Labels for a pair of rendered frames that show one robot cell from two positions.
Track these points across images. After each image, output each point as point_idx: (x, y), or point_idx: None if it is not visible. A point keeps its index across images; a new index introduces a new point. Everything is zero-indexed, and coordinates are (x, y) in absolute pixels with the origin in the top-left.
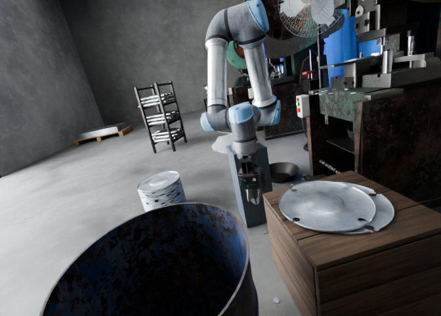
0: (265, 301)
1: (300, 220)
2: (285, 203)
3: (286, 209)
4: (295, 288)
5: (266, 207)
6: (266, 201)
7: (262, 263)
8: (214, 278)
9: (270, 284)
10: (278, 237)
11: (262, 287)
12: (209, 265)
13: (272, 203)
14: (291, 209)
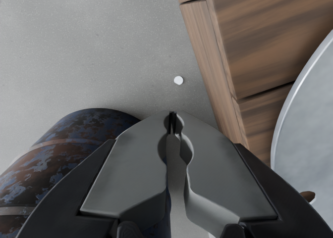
0: (162, 82)
1: (315, 203)
2: (305, 119)
3: (295, 153)
4: (215, 109)
5: (201, 11)
6: (215, 31)
7: (155, 5)
8: (85, 151)
9: (169, 52)
10: (216, 89)
11: (157, 59)
12: (68, 170)
13: (247, 91)
14: (313, 158)
